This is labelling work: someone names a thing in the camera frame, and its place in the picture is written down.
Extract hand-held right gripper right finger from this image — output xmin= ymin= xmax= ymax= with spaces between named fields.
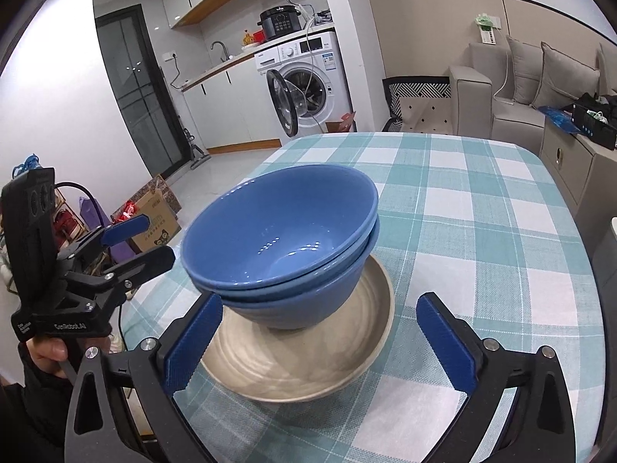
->
xmin=415 ymin=292 xmax=577 ymax=463

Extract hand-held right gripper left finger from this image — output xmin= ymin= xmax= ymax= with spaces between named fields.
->
xmin=64 ymin=292 xmax=224 ymax=463

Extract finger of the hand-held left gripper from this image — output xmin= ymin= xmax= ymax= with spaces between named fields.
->
xmin=62 ymin=245 xmax=175 ymax=300
xmin=60 ymin=215 xmax=150 ymax=271

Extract blue bowl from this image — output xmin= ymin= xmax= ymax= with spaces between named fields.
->
xmin=188 ymin=217 xmax=381 ymax=302
xmin=219 ymin=231 xmax=381 ymax=331
xmin=182 ymin=164 xmax=379 ymax=290

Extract cream round plate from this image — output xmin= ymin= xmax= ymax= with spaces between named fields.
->
xmin=200 ymin=253 xmax=396 ymax=403

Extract person's left forearm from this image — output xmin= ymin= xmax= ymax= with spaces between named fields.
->
xmin=0 ymin=352 xmax=83 ymax=463

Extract person's left hand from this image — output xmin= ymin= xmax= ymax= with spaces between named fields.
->
xmin=19 ymin=336 xmax=71 ymax=363

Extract red bag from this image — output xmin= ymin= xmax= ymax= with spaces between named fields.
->
xmin=111 ymin=200 xmax=140 ymax=223

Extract brown cardboard box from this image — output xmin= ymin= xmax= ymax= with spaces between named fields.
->
xmin=128 ymin=188 xmax=183 ymax=254

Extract purple bag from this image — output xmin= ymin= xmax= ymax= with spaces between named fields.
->
xmin=77 ymin=195 xmax=133 ymax=266

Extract patterned cardboard box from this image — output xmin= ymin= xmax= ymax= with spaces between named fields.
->
xmin=137 ymin=174 xmax=181 ymax=213

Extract teal checked tablecloth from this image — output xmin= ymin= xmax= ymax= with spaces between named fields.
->
xmin=118 ymin=132 xmax=608 ymax=463

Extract dark glass door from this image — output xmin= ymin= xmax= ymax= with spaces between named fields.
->
xmin=95 ymin=4 xmax=186 ymax=179

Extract white kitchen counter cabinet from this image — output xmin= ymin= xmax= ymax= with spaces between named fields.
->
xmin=180 ymin=55 xmax=283 ymax=155

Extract grey low cabinet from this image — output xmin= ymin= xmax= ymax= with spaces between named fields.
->
xmin=539 ymin=120 xmax=617 ymax=232

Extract small open cardboard box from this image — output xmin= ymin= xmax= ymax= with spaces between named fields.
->
xmin=325 ymin=112 xmax=358 ymax=133

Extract black white patterned chair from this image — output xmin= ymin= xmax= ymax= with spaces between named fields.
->
xmin=382 ymin=76 xmax=454 ymax=136

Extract grey sofa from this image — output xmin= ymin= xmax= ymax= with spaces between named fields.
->
xmin=448 ymin=41 xmax=617 ymax=143

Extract blue plastic bag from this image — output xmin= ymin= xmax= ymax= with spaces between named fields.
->
xmin=537 ymin=105 xmax=584 ymax=133

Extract white washing machine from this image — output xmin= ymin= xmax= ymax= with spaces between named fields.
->
xmin=253 ymin=31 xmax=352 ymax=138

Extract black pressure cooker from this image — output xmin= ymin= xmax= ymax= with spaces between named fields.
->
xmin=259 ymin=6 xmax=303 ymax=42

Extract black electronic box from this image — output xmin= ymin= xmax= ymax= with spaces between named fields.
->
xmin=571 ymin=94 xmax=617 ymax=150

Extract grey cushion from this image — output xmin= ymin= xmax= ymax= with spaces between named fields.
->
xmin=505 ymin=36 xmax=548 ymax=107
xmin=530 ymin=42 xmax=601 ymax=112

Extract black cable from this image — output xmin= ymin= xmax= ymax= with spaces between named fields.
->
xmin=53 ymin=181 xmax=131 ymax=353

